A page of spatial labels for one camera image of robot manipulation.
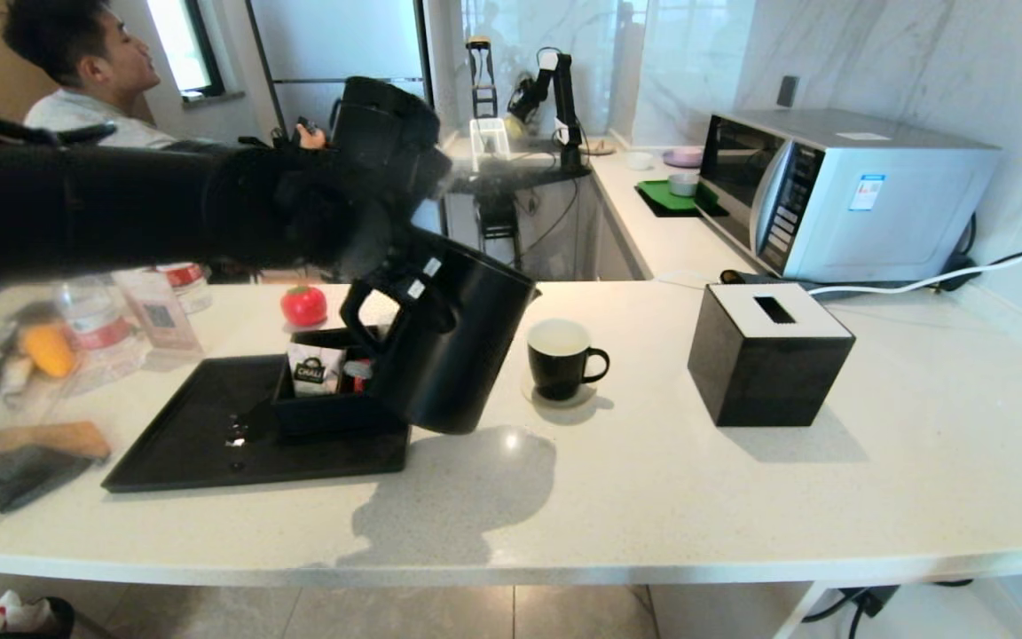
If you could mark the white crumpled paper waste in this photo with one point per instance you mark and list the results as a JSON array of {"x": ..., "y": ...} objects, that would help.
[{"x": 10, "y": 614}]

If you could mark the black cloth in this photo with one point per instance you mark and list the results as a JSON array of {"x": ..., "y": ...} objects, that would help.
[{"x": 5, "y": 479}]

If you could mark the clear water bottle red cap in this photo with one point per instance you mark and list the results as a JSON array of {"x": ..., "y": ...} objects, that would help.
[
  {"x": 98, "y": 328},
  {"x": 184, "y": 284}
]

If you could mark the black compartment sachet box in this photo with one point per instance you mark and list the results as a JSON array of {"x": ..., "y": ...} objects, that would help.
[{"x": 334, "y": 413}]

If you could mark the red tomato shaped ornament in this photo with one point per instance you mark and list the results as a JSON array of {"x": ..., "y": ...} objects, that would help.
[{"x": 303, "y": 306}]

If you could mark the purple plate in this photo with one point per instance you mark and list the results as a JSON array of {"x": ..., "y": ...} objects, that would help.
[{"x": 684, "y": 159}]

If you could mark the red coffee sachet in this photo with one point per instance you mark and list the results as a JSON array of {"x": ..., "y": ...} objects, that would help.
[{"x": 358, "y": 377}]

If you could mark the dark wall socket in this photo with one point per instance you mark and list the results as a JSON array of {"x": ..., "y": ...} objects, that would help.
[{"x": 786, "y": 93}]

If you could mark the small grey bowl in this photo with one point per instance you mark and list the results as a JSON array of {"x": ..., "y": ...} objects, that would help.
[{"x": 682, "y": 186}]

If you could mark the black serving tray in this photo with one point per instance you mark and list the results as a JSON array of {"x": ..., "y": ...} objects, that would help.
[{"x": 192, "y": 426}]

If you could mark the silver microwave oven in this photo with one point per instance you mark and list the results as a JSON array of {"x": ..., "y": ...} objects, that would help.
[{"x": 875, "y": 222}]

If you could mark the black mug white inside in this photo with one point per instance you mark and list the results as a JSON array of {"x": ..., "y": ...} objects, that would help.
[{"x": 555, "y": 373}]

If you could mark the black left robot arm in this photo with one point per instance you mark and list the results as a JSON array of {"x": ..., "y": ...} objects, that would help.
[{"x": 76, "y": 204}]

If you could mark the man in grey t-shirt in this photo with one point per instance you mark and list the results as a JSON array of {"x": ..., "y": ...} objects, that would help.
[{"x": 85, "y": 111}]

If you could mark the white tea bag packet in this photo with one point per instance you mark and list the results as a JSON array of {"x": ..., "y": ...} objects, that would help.
[{"x": 316, "y": 373}]

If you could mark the black tissue box white top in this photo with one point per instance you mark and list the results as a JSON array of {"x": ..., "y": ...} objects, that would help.
[{"x": 759, "y": 373}]

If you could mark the round clear coaster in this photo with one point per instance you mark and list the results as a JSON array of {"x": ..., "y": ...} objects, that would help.
[{"x": 529, "y": 395}]

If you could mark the green tray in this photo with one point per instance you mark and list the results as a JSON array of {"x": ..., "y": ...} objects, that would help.
[{"x": 662, "y": 200}]

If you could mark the white base cabinet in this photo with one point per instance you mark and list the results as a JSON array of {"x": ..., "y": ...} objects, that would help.
[{"x": 617, "y": 257}]

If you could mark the black clamp frame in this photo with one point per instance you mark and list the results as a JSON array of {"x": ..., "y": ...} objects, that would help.
[{"x": 475, "y": 89}]

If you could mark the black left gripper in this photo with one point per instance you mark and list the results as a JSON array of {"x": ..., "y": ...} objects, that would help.
[{"x": 342, "y": 240}]

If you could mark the black electric kettle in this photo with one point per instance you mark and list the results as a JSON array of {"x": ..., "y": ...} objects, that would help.
[{"x": 467, "y": 355}]

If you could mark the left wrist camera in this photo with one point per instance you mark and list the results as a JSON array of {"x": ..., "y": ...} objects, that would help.
[{"x": 387, "y": 124}]

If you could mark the black waste bin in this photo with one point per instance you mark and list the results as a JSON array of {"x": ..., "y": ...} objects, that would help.
[{"x": 63, "y": 617}]

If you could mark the brown cork pad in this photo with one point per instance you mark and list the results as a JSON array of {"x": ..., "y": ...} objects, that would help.
[{"x": 58, "y": 439}]

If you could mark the small white bowl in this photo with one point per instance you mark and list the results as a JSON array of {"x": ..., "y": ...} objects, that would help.
[{"x": 640, "y": 162}]

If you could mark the black framed window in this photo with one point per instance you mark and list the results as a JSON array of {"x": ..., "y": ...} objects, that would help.
[{"x": 176, "y": 44}]

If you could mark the orange yellow item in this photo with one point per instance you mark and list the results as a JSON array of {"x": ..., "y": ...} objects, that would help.
[{"x": 50, "y": 352}]

